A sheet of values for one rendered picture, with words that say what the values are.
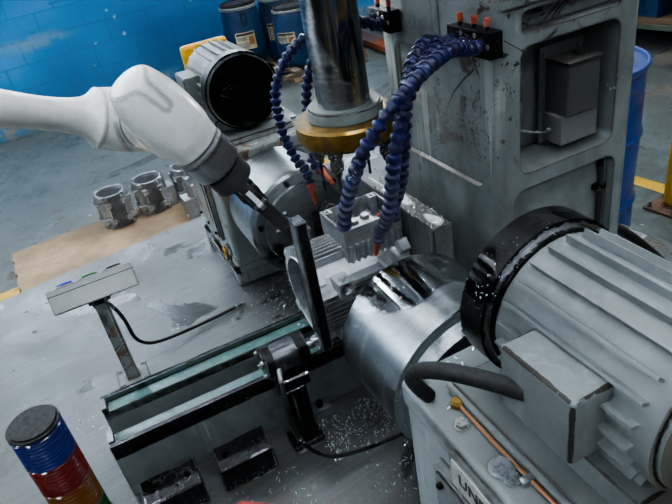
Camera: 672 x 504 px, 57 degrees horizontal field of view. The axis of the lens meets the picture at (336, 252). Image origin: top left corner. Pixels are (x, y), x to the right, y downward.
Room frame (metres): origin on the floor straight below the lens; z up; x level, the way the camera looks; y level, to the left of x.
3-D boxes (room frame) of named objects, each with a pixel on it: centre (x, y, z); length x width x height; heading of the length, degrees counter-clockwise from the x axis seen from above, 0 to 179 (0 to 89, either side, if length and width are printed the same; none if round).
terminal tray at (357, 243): (1.01, -0.06, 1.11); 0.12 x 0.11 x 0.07; 111
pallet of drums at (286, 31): (6.24, 0.04, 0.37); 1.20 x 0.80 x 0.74; 113
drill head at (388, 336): (0.69, -0.14, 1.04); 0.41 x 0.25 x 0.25; 20
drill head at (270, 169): (1.33, 0.10, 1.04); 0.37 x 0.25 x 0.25; 20
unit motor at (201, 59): (1.59, 0.23, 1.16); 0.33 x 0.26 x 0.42; 20
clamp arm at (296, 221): (0.83, 0.05, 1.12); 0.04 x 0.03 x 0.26; 110
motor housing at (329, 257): (1.00, -0.02, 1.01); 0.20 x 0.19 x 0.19; 111
